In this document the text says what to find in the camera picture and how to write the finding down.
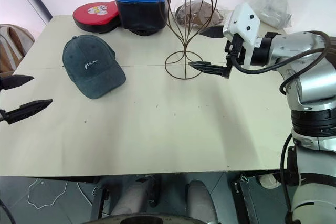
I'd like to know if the dark green baseball cap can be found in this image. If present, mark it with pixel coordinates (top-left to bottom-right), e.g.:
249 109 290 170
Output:
62 34 127 100

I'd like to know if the red cap with cartoon print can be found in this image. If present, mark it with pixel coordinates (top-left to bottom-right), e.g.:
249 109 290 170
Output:
72 1 122 34

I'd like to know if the white cable on floor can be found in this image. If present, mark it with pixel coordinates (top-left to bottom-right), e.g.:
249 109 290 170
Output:
27 177 69 210

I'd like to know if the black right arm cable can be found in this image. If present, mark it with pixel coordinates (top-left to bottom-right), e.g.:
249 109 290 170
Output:
230 30 332 97

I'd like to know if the blue and black cap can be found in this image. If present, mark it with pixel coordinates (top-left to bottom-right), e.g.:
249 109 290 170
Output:
115 0 171 37

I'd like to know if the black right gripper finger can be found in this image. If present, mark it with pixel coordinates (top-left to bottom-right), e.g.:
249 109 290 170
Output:
199 25 225 39
187 59 233 80

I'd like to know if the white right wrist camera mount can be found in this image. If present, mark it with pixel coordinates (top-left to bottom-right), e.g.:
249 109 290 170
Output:
222 2 261 70

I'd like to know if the wooden chair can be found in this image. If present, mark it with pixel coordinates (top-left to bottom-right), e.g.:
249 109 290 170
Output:
0 24 36 74

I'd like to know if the thin black body cable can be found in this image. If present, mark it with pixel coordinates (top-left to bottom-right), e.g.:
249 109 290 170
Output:
279 132 294 224

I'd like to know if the brown cap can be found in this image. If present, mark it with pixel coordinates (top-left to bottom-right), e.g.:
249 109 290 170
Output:
174 1 227 29

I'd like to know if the white shoe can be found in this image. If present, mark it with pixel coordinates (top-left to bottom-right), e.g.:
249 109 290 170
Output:
259 172 282 189

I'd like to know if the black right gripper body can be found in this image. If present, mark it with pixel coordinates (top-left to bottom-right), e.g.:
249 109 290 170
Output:
225 34 247 66

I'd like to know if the black metal table leg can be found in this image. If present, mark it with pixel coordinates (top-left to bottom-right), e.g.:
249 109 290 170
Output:
91 185 110 220
230 173 264 224

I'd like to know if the clear plastic bag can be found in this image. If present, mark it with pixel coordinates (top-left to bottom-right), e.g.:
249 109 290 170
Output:
234 0 293 29

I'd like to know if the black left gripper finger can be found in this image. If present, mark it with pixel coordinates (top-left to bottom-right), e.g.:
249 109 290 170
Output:
0 99 54 125
0 74 35 91

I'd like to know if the brown wire hat stand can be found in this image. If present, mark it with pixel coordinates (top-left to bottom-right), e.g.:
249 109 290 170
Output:
159 0 218 80

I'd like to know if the grey rounded robot leg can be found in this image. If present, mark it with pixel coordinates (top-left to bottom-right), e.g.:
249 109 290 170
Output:
185 179 219 224
112 181 159 217

